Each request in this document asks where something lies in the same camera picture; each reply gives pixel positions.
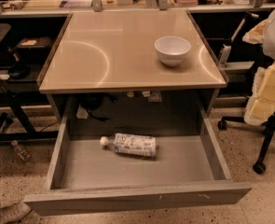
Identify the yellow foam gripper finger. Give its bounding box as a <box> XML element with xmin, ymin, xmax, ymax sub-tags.
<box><xmin>244</xmin><ymin>63</ymin><xmax>275</xmax><ymax>126</ymax></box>

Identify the blue labelled plastic bottle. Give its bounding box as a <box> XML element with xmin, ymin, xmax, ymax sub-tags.
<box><xmin>100</xmin><ymin>133</ymin><xmax>157</xmax><ymax>158</ymax></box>

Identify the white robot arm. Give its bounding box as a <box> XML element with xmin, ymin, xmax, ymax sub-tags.
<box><xmin>242</xmin><ymin>9</ymin><xmax>275</xmax><ymax>126</ymax></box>

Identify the grey cabinet with counter top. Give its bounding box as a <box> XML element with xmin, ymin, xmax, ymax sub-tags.
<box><xmin>36</xmin><ymin>9</ymin><xmax>229</xmax><ymax>123</ymax></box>

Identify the grey open drawer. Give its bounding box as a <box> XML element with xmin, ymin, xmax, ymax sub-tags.
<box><xmin>24</xmin><ymin>109</ymin><xmax>252</xmax><ymax>216</ymax></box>

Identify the plastic bottle on floor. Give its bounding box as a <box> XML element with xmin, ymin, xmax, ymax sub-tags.
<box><xmin>11</xmin><ymin>140</ymin><xmax>31</xmax><ymax>161</ymax></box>

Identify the black office chair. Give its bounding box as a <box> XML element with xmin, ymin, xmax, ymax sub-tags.
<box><xmin>217</xmin><ymin>100</ymin><xmax>275</xmax><ymax>175</ymax></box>

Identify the white handheld tool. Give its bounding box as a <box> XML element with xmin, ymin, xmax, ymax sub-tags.
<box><xmin>218</xmin><ymin>12</ymin><xmax>258</xmax><ymax>66</ymax></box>

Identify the white ceramic bowl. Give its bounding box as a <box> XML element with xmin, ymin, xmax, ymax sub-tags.
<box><xmin>154</xmin><ymin>36</ymin><xmax>191</xmax><ymax>66</ymax></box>

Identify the black box with label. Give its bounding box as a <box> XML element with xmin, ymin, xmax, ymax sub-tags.
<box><xmin>16</xmin><ymin>36</ymin><xmax>52</xmax><ymax>49</ymax></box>

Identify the black desk stand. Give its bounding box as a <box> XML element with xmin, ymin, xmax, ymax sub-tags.
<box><xmin>0</xmin><ymin>23</ymin><xmax>58</xmax><ymax>142</ymax></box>

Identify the white shoe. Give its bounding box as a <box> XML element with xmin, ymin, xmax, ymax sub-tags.
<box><xmin>0</xmin><ymin>201</ymin><xmax>32</xmax><ymax>224</ymax></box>

